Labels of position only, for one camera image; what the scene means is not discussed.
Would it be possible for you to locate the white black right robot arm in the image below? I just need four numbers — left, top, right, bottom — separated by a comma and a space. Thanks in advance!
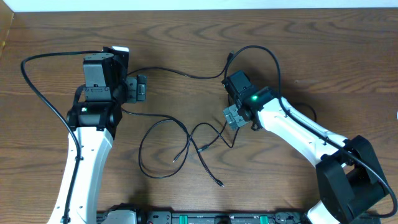
224, 84, 396, 223

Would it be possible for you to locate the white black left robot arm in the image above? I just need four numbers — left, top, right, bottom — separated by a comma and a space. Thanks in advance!
49, 47, 147, 223

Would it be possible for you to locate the brown cardboard side panel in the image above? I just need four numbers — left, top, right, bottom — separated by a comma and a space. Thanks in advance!
0, 0, 14, 55

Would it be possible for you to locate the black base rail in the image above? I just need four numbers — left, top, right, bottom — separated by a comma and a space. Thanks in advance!
96, 202, 382, 224

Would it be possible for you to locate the black left camera cable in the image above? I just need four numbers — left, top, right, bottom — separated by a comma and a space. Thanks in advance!
21, 50, 105, 224

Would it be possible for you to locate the black camera cable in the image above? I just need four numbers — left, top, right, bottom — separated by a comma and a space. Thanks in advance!
223, 45, 398, 218
21, 50, 105, 224

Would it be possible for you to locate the black right camera cable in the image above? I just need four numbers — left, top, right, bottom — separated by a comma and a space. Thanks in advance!
223, 45, 398, 218

